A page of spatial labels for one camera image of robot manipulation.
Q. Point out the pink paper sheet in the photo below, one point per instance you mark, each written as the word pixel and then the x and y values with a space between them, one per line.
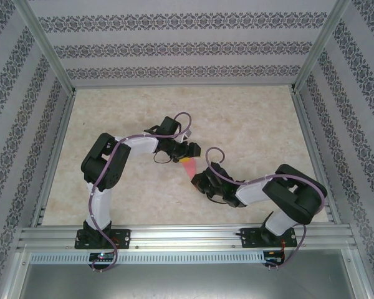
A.
pixel 190 168

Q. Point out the grey metal panel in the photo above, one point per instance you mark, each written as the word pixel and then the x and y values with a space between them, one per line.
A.
pixel 187 283

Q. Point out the aluminium frame post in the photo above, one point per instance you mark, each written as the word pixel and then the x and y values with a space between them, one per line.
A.
pixel 49 46
pixel 319 46

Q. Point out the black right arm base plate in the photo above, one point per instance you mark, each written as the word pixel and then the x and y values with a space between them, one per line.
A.
pixel 249 238

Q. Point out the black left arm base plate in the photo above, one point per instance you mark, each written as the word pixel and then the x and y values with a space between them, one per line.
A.
pixel 123 238

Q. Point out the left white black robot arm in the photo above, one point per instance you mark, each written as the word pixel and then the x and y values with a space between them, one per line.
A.
pixel 143 144

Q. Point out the controller circuit board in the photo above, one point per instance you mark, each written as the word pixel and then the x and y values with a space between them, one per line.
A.
pixel 272 256
pixel 101 257

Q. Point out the right controller circuit board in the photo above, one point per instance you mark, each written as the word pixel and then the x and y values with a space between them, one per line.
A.
pixel 272 256

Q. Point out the aluminium side rail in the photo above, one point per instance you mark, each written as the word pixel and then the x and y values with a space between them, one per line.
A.
pixel 308 130
pixel 56 155

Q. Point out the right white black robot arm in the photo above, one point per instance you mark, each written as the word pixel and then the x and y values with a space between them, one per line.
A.
pixel 252 190

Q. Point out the aluminium mounting rail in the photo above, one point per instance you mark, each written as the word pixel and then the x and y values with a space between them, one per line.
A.
pixel 187 238

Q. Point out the left controller circuit board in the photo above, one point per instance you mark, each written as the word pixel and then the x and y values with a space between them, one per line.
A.
pixel 101 257

